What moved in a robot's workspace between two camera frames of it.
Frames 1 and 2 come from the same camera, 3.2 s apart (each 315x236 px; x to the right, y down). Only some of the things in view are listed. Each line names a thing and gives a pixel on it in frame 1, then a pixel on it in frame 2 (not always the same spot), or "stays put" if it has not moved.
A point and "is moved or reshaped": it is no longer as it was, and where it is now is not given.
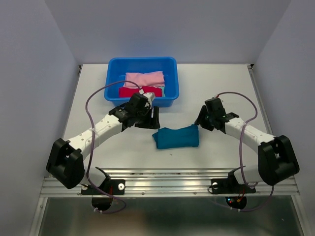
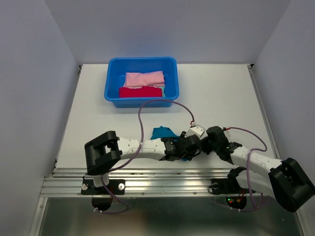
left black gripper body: (143, 115) to (189, 156)
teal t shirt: (185, 136) is moved or reshaped
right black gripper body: (208, 124) to (207, 146)
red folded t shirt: (128, 92) stays put
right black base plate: (225, 186) stays put
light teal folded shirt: (163, 88) stays put
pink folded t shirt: (155, 78) stays put
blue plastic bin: (117, 67) stays put
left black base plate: (113, 187) stays put
